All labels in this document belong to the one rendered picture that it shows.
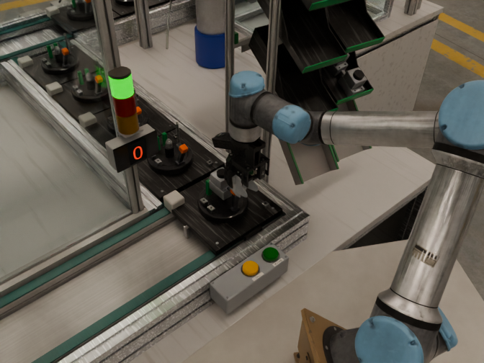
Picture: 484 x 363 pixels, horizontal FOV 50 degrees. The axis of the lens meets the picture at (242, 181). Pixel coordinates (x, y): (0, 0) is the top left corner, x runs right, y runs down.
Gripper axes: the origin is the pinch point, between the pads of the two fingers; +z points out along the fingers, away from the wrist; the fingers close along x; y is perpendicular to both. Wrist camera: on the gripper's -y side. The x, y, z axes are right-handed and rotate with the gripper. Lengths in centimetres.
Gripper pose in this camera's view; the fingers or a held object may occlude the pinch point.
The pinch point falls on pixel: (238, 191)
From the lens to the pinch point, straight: 137.3
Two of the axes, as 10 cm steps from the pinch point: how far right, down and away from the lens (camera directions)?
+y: 6.5, 5.2, -5.5
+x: 7.6, -4.3, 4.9
